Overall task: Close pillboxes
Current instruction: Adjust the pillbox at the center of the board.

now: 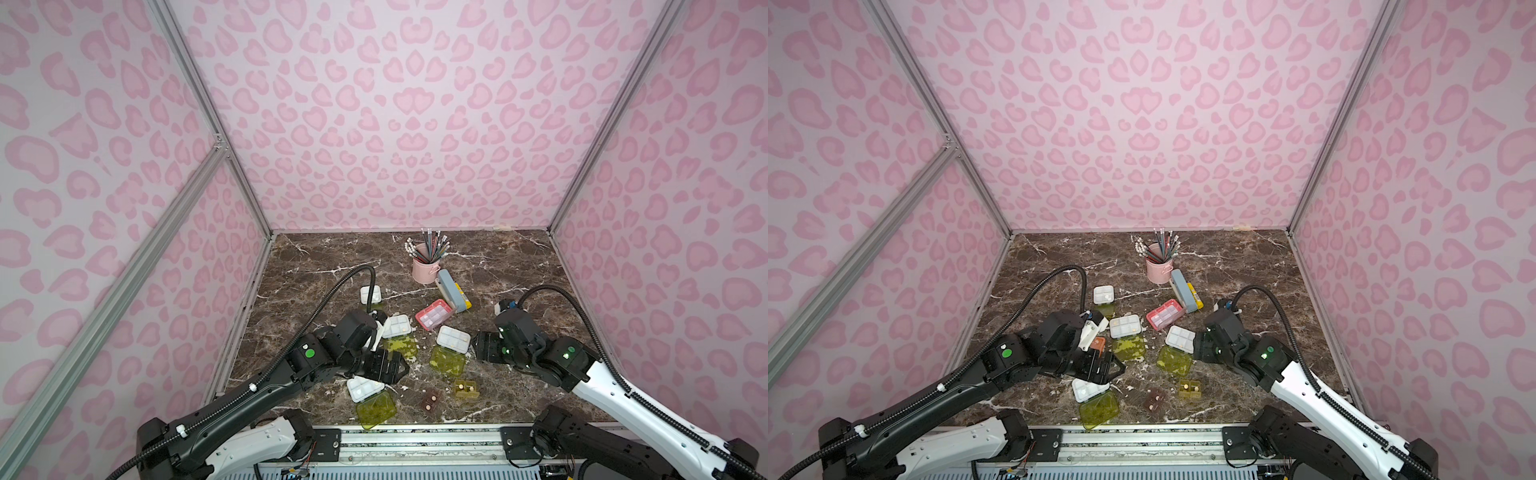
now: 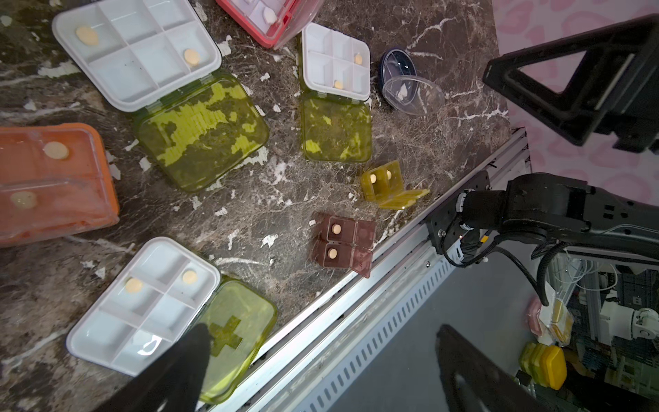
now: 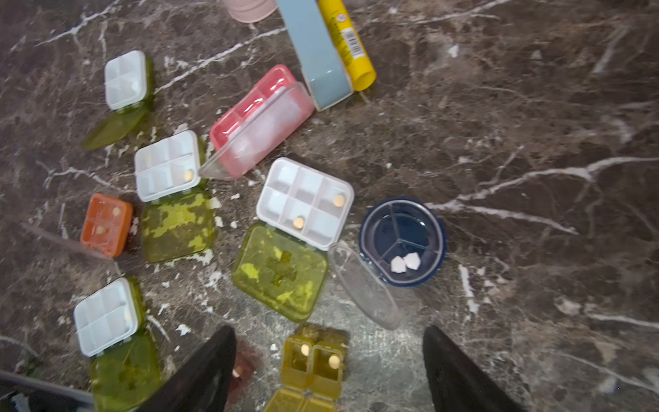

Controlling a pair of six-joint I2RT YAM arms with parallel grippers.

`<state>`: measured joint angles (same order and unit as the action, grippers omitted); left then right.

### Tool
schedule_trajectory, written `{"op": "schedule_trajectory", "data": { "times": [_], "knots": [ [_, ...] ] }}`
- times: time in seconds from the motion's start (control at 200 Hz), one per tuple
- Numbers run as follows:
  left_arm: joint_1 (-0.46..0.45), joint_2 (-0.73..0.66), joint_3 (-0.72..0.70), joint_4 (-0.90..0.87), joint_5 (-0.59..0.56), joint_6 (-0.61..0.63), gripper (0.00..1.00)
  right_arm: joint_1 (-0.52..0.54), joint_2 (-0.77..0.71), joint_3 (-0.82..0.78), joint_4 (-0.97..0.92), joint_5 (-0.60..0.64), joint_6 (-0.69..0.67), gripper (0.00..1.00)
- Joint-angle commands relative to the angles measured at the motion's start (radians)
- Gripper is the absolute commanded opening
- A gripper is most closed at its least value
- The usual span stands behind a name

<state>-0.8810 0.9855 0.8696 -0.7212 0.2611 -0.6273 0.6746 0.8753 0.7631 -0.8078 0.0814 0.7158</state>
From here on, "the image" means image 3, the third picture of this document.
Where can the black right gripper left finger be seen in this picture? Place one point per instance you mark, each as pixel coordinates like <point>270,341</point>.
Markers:
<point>203,383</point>

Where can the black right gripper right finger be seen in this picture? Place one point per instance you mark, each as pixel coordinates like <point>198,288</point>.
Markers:
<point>455,382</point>

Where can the green pillbox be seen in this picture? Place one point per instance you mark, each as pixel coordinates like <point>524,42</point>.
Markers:
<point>177,219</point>
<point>111,327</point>
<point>283,260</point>
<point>129,89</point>

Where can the pink red rectangular pillbox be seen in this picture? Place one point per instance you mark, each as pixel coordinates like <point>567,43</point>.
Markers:
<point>270,112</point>

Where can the small dark red pillbox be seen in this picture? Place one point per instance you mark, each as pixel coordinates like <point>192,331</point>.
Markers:
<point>247,362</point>

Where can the green pillbox front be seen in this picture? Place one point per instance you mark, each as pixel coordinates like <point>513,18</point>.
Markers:
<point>111,327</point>

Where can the small yellow pillbox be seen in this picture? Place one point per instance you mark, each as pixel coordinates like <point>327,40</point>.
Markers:
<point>313,370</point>

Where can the small orange pillbox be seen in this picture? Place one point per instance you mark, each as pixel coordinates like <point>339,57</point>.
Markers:
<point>107,224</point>

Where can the yellow glue stick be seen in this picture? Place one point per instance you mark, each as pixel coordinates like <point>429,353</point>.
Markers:
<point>348,43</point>

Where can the grey blue stapler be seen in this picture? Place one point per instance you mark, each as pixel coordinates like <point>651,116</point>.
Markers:
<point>321,65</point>

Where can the pink pencil cup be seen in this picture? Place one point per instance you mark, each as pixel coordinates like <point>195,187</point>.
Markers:
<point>250,11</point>

